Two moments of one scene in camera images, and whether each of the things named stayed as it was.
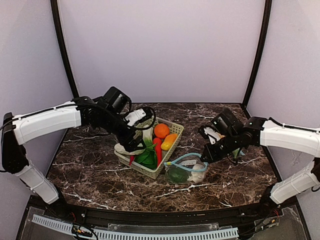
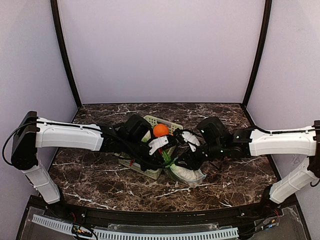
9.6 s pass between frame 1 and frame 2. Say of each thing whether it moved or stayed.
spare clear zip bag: moved
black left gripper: moved
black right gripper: moved
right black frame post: stayed
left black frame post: stayed
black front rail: stayed
